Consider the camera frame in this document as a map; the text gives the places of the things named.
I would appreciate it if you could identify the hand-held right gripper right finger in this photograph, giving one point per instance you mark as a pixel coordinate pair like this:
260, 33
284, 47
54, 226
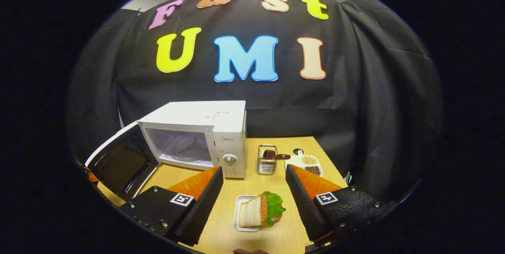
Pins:
303, 206

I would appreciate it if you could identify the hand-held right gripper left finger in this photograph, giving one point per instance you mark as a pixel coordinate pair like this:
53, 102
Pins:
203, 210

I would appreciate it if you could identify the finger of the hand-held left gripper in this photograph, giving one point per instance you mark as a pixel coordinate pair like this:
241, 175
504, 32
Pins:
92, 177

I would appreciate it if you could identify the sandwich with lettuce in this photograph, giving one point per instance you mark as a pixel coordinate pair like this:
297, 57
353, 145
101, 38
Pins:
256, 210

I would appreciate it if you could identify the white microwave oven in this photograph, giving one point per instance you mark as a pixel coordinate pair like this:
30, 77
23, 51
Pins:
197, 114

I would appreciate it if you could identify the white rectangular tray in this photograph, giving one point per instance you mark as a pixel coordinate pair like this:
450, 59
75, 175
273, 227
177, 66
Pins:
238, 206

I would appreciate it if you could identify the white dish with beans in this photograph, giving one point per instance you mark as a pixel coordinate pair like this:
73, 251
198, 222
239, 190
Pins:
309, 164

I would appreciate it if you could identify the brown spoon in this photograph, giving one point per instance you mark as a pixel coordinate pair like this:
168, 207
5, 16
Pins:
282, 156

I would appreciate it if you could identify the glass turntable plate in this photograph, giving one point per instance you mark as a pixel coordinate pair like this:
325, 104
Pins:
189, 151

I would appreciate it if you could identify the black backdrop cloth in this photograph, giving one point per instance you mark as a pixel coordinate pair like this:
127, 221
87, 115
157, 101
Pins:
375, 108

